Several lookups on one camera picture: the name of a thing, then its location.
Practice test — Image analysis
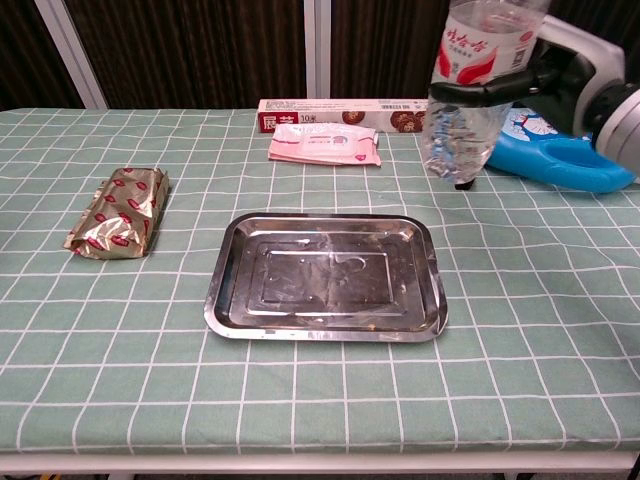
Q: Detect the white cling film box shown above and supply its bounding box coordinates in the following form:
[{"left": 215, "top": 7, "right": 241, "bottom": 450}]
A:
[{"left": 256, "top": 98, "right": 432, "bottom": 135}]

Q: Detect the gold foil snack package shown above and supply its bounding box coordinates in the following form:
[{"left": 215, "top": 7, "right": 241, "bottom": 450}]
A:
[{"left": 62, "top": 166, "right": 170, "bottom": 261}]

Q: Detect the white vertical frame post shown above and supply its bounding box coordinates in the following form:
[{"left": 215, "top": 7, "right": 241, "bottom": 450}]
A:
[{"left": 303, "top": 0, "right": 332, "bottom": 100}]

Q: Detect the transparent plastic water bottle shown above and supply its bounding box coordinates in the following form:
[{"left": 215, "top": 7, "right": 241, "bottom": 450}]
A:
[{"left": 418, "top": 0, "right": 552, "bottom": 188}]

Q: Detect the stainless steel rectangular tray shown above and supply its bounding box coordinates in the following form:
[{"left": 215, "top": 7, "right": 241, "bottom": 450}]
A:
[{"left": 203, "top": 212, "right": 448, "bottom": 343}]

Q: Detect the white table frame edge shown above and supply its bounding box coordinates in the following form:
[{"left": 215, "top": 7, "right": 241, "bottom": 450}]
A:
[{"left": 0, "top": 451, "right": 640, "bottom": 480}]

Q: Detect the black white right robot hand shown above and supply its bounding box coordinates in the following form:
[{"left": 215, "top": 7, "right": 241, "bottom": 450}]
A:
[{"left": 428, "top": 13, "right": 627, "bottom": 138}]

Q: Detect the white slanted frame post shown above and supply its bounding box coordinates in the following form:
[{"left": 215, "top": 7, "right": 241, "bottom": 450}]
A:
[{"left": 33, "top": 0, "right": 109, "bottom": 111}]

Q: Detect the pink wet wipes pack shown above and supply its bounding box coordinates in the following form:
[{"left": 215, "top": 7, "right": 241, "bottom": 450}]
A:
[{"left": 267, "top": 123, "right": 383, "bottom": 168}]

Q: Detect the green checked tablecloth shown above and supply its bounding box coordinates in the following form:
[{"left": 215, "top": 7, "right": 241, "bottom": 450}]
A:
[{"left": 0, "top": 106, "right": 640, "bottom": 456}]

